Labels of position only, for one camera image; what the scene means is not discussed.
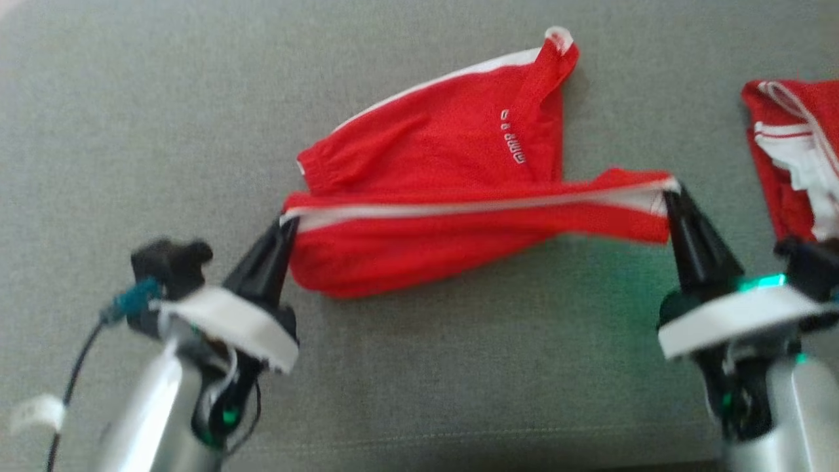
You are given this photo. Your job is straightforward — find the white cable tag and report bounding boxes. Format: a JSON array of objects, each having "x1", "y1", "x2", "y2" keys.
[{"x1": 9, "y1": 393, "x2": 67, "y2": 435}]

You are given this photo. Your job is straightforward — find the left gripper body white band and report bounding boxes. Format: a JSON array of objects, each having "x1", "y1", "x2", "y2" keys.
[{"x1": 156, "y1": 283, "x2": 302, "y2": 375}]

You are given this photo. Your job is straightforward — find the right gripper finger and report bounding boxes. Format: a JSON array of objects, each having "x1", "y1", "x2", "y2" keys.
[
  {"x1": 663, "y1": 184, "x2": 707, "y2": 294},
  {"x1": 678, "y1": 184, "x2": 746, "y2": 290}
]

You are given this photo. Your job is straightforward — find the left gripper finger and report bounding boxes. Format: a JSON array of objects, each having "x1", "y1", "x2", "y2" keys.
[
  {"x1": 222, "y1": 220, "x2": 288, "y2": 304},
  {"x1": 261, "y1": 218, "x2": 302, "y2": 311}
]

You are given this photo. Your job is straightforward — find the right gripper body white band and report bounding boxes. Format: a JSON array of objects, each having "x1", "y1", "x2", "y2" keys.
[{"x1": 657, "y1": 272, "x2": 839, "y2": 362}]

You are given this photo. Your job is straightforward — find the black cable with blue connector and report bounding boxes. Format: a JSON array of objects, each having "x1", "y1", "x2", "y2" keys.
[{"x1": 45, "y1": 276, "x2": 163, "y2": 472}]

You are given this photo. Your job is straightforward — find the grey sofa seat cushion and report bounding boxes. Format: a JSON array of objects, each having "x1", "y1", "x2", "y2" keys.
[{"x1": 0, "y1": 0, "x2": 839, "y2": 472}]

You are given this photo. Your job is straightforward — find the red shorts with white stripe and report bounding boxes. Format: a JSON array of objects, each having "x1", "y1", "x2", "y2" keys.
[{"x1": 280, "y1": 26, "x2": 682, "y2": 300}]

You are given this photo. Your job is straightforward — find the red Bulls basketball jersey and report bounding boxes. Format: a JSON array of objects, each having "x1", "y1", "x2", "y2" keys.
[{"x1": 741, "y1": 79, "x2": 839, "y2": 245}]

